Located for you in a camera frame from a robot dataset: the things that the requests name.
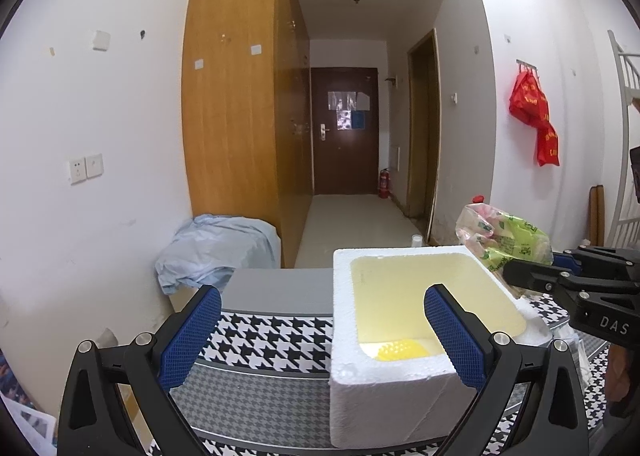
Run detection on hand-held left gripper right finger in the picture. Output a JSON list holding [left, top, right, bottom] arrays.
[[423, 284, 591, 456]]

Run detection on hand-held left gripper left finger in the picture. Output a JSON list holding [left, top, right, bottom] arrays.
[[56, 285, 223, 456]]

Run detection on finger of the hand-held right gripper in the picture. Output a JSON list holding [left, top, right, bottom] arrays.
[[502, 261, 576, 294], [562, 246, 640, 273]]

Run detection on white foam box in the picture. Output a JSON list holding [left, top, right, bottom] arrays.
[[327, 245, 553, 449]]

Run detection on folded wooden boards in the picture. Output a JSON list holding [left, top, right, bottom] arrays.
[[587, 186, 606, 247]]

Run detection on green printed plastic bag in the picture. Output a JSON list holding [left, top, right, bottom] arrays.
[[455, 203, 555, 287]]

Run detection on houndstooth tablecloth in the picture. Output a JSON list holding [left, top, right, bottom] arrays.
[[167, 268, 640, 456]]

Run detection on light blue cloth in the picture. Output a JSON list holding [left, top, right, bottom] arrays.
[[155, 214, 281, 294]]

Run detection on white metal bed ladder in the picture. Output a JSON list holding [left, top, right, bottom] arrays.
[[602, 30, 640, 249]]

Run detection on red plastic bag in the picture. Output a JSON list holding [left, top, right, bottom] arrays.
[[509, 68, 560, 167]]

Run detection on printed papers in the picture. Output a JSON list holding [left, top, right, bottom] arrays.
[[0, 386, 57, 452]]

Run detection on dark brown door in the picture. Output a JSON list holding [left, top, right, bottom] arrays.
[[310, 66, 379, 195]]

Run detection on wooden wardrobe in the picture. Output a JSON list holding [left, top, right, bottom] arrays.
[[181, 0, 313, 269]]

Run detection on taped paper notices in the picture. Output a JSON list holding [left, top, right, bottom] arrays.
[[327, 90, 371, 131]]

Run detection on wooden side door frame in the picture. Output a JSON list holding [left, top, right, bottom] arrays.
[[406, 28, 442, 237]]

